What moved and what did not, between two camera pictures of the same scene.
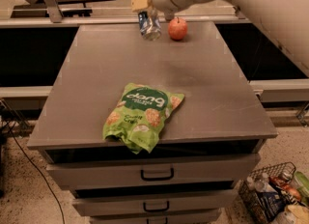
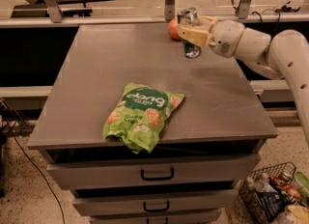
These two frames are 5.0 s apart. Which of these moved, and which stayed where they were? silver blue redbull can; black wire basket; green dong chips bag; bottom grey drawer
Moved: silver blue redbull can
Stayed: green dong chips bag; black wire basket; bottom grey drawer
